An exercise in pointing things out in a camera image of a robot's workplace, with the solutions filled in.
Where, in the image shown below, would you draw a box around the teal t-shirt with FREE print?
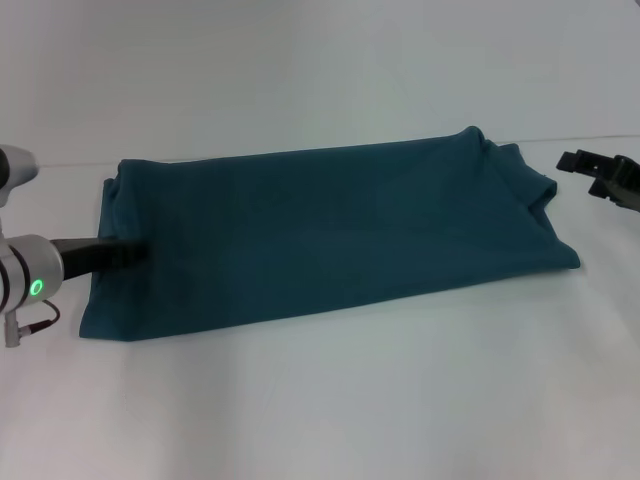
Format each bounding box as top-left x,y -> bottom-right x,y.
77,125 -> 583,344

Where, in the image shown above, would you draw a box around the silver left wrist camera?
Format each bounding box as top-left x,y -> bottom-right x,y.
0,144 -> 40,209

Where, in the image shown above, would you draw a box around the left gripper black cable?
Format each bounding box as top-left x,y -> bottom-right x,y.
2,299 -> 62,350

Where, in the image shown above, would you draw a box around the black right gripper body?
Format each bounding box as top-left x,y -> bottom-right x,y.
587,153 -> 640,214

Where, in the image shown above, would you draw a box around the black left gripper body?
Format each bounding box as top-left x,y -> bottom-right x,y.
49,237 -> 129,284

